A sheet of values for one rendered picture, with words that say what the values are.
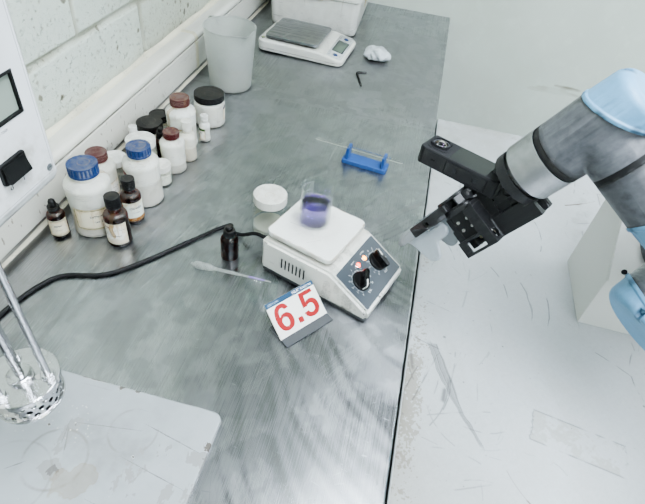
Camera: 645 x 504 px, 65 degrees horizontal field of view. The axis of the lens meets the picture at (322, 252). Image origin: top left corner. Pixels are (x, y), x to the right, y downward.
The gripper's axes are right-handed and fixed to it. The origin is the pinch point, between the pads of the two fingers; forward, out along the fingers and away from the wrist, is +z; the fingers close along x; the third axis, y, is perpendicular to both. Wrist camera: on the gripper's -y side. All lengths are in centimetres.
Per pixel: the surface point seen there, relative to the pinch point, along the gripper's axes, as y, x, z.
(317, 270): -3.5, -10.1, 10.3
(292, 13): -76, 73, 46
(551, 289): 23.1, 21.9, -0.3
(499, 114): -14, 146, 47
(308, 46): -59, 60, 39
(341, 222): -7.6, -1.1, 9.1
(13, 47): -22, -47, -25
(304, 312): 0.5, -14.0, 14.0
